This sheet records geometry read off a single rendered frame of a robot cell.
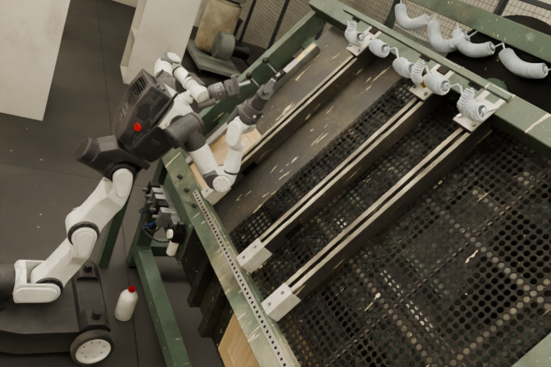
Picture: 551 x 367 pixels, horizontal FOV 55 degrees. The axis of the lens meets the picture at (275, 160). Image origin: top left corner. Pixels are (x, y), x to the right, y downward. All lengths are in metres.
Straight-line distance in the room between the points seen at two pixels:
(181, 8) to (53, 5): 1.99
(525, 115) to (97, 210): 1.83
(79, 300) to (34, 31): 2.55
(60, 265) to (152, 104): 0.94
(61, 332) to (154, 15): 4.26
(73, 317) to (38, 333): 0.19
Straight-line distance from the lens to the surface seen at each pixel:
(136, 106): 2.29
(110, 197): 2.51
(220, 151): 2.82
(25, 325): 2.81
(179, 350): 2.85
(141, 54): 6.43
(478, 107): 1.91
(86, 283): 3.04
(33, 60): 4.87
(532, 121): 1.96
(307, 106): 2.55
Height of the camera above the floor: 2.14
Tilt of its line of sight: 21 degrees down
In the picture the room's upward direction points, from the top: 23 degrees clockwise
